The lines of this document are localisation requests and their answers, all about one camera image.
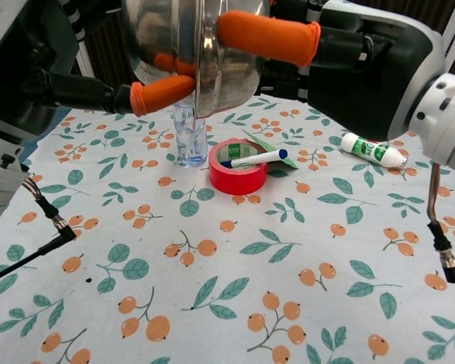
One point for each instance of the metal bowl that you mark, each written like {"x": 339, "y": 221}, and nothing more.
{"x": 155, "y": 30}
{"x": 231, "y": 76}

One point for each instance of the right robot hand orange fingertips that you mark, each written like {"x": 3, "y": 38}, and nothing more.
{"x": 364, "y": 68}

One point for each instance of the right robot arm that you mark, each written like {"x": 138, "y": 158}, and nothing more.
{"x": 447, "y": 121}

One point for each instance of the small white green bottle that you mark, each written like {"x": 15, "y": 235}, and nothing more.
{"x": 371, "y": 149}

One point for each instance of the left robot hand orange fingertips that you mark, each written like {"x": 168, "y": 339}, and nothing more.
{"x": 30, "y": 57}

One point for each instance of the white marker with blue cap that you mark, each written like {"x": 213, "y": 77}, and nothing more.
{"x": 258, "y": 158}

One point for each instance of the floral orange fruit tablecloth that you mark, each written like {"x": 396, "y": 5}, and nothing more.
{"x": 227, "y": 303}

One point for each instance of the red tape roll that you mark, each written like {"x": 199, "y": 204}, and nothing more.
{"x": 235, "y": 180}

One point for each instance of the teal table cover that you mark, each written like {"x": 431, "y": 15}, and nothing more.
{"x": 49, "y": 129}

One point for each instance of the clear plastic water bottle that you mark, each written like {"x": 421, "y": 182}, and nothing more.
{"x": 187, "y": 144}

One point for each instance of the green paper packet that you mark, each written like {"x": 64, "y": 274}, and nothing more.
{"x": 284, "y": 157}

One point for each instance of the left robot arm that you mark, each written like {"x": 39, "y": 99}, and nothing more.
{"x": 0, "y": 178}

